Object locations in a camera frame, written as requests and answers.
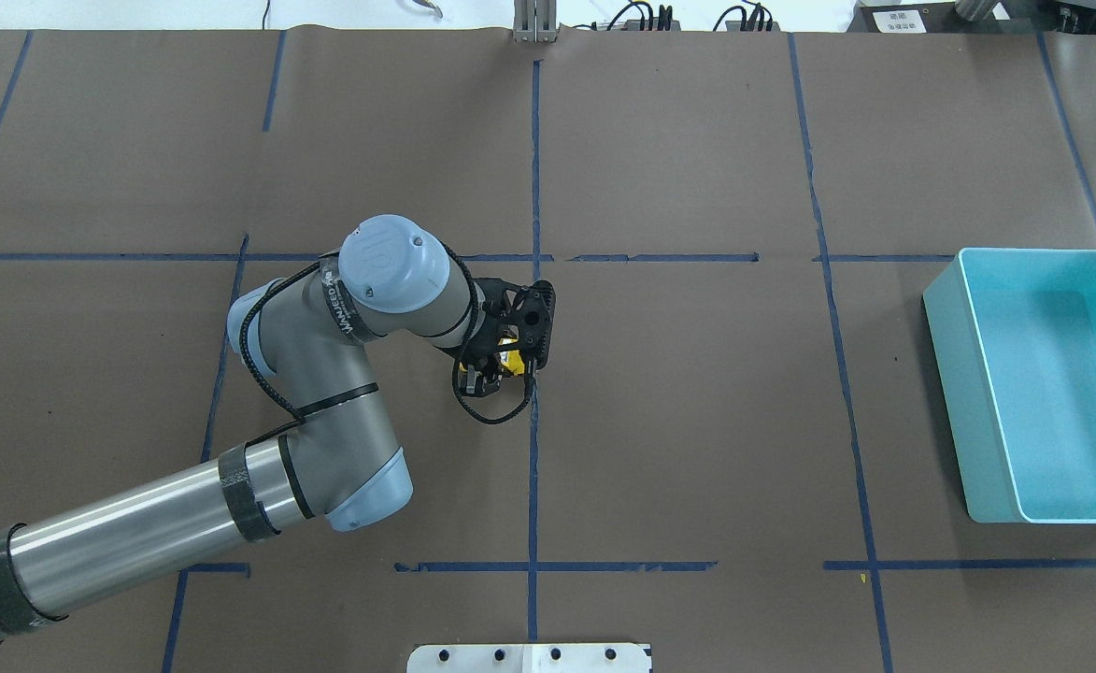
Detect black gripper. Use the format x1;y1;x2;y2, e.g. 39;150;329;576
454;309;505;399

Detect turquoise plastic storage bin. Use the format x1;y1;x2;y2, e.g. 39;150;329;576
923;248;1096;524

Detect black plug cables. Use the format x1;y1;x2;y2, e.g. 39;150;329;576
594;0;776;34

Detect yellow beetle toy car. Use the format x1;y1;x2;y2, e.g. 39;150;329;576
495;327;529;378

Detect aluminium frame post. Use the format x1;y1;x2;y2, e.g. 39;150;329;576
512;0;560;44

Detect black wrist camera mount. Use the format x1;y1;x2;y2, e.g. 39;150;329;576
496;280;557;376

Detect white pedestal column base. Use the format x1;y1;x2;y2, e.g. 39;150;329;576
406;642;655;672

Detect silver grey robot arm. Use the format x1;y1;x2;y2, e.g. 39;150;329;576
0;216;551;645

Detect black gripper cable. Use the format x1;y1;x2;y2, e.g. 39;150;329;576
237;246;539;426

